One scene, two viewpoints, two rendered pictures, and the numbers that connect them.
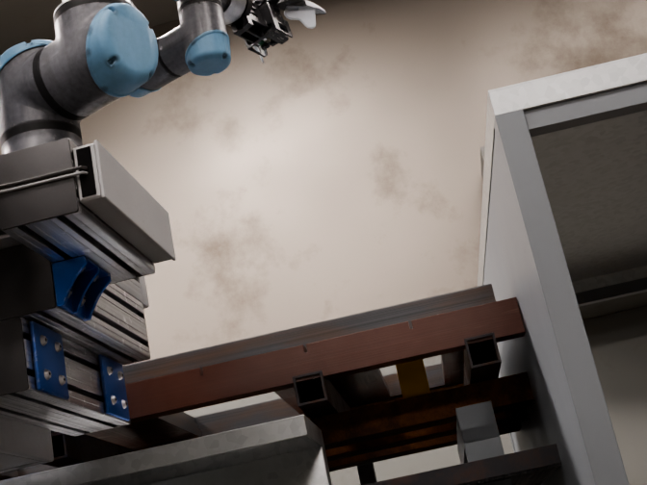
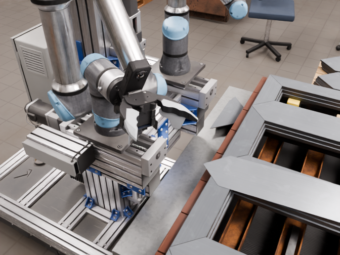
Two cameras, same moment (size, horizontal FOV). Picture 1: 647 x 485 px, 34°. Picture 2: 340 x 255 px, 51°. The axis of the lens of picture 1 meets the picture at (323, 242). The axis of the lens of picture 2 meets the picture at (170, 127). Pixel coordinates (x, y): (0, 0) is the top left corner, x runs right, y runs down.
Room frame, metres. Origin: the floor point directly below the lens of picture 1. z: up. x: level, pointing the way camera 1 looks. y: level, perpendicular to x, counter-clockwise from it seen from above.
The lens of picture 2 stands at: (2.02, -0.54, 1.90)
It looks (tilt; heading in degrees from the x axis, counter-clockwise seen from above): 39 degrees down; 113
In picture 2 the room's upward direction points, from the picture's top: straight up
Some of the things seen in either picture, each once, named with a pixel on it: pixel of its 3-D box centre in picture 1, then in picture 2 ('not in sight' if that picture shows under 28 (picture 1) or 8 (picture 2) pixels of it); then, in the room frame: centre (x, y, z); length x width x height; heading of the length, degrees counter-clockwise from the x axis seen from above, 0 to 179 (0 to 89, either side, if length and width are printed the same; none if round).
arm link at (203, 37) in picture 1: (197, 41); (111, 103); (1.55, 0.14, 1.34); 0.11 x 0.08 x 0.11; 59
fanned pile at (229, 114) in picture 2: not in sight; (233, 114); (1.71, 1.07, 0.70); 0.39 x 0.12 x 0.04; 86
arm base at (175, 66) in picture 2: not in sight; (175, 58); (1.44, 0.87, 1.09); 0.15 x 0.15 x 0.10
